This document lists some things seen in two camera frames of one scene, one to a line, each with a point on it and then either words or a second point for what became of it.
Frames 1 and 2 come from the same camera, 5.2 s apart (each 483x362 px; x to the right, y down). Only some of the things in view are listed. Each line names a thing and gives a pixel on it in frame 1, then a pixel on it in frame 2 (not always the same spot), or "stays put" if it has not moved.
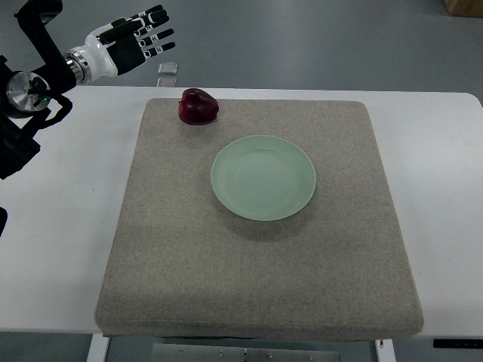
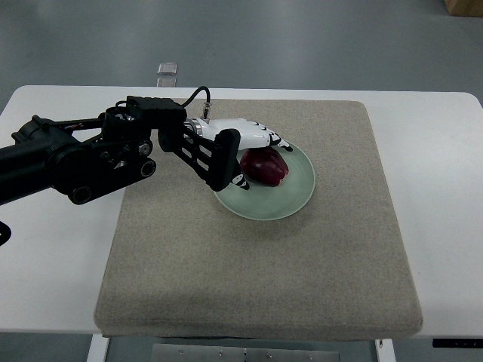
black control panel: [458, 343] stays put
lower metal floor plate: [166, 81] stays put
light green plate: [263, 178] stays put
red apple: [197, 107] -> [263, 166]
